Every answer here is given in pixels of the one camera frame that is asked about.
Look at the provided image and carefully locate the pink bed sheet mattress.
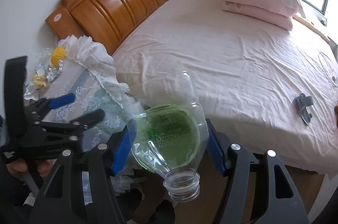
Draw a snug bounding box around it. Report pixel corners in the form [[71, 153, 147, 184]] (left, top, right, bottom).
[[113, 0, 337, 176]]

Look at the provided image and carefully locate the yellow candy wrapper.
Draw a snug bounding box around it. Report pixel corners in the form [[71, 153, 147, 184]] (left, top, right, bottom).
[[33, 75, 49, 87]]

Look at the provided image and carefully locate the thin cable on bed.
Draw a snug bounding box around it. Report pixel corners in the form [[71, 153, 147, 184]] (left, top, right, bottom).
[[317, 51, 338, 89]]

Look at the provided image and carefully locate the yellow ribbed plastic ball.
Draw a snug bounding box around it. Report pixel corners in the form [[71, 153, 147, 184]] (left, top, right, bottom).
[[50, 46, 66, 68]]

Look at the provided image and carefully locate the white plastic wrapper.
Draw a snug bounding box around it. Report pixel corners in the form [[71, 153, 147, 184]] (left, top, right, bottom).
[[23, 81, 45, 101]]

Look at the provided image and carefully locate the wooden bed side rail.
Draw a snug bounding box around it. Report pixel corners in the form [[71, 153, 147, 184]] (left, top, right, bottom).
[[292, 14, 331, 44]]

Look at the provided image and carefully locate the blue white milk carton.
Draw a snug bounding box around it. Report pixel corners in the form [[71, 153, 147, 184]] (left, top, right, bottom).
[[34, 63, 47, 78]]

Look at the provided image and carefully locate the green plastic waste basket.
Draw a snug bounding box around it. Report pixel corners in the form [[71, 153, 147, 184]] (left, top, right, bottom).
[[143, 105, 200, 169]]

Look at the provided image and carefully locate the grey clip on bed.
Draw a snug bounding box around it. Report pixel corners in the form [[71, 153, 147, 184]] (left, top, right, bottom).
[[293, 93, 314, 125]]

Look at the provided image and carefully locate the silver foil wrapper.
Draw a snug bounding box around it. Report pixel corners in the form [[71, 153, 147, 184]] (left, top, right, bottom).
[[46, 59, 64, 82]]

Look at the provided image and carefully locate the white lace tablecloth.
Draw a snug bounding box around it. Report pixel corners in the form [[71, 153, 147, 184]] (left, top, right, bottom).
[[23, 35, 149, 206]]

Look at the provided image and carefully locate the clear plastic bottle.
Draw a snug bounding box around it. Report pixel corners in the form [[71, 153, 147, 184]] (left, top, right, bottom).
[[123, 71, 209, 202]]

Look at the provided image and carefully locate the person left hand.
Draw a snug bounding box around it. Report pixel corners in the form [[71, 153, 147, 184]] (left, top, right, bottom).
[[6, 159, 56, 181]]

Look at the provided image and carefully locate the folded pink quilt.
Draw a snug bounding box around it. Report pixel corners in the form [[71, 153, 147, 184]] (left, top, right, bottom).
[[222, 0, 295, 31]]

